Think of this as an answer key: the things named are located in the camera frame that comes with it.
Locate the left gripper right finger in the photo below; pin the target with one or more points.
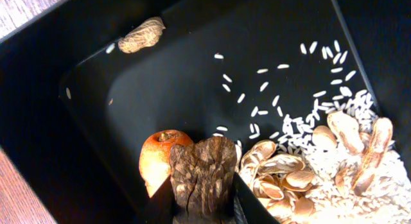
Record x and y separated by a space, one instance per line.
247 207

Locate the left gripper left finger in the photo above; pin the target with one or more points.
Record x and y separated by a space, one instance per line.
160 208

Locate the orange carrot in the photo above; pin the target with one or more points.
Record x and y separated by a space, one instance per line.
154 165

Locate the brown food lump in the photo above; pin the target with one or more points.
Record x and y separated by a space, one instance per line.
201 178

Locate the rice and peanut shell pile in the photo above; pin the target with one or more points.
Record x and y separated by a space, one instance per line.
336 165

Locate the black rectangular tray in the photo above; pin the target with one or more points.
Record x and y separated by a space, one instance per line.
75 109

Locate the single peanut shell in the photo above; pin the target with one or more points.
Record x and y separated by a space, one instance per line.
145 35

